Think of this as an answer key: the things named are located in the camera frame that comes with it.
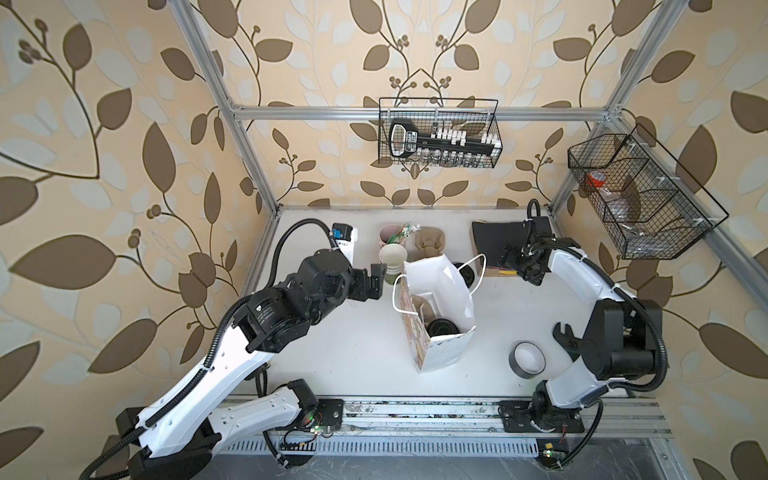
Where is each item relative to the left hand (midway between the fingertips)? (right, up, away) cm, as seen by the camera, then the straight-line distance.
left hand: (372, 264), depth 62 cm
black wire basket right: (+68, +14, +11) cm, 70 cm away
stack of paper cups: (+5, 0, +28) cm, 29 cm away
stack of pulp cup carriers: (+17, +4, +46) cm, 49 cm away
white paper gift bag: (+16, -6, +21) cm, 27 cm away
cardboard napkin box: (+33, -5, +36) cm, 49 cm away
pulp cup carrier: (+14, -16, +28) cm, 35 cm away
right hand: (+41, -4, +28) cm, 50 cm away
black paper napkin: (+39, +6, +41) cm, 57 cm away
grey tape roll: (+42, -29, +20) cm, 55 cm away
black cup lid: (+17, -17, +14) cm, 28 cm away
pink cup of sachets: (+5, +7, +36) cm, 37 cm away
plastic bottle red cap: (+65, +24, +26) cm, 74 cm away
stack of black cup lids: (+22, -3, +9) cm, 24 cm away
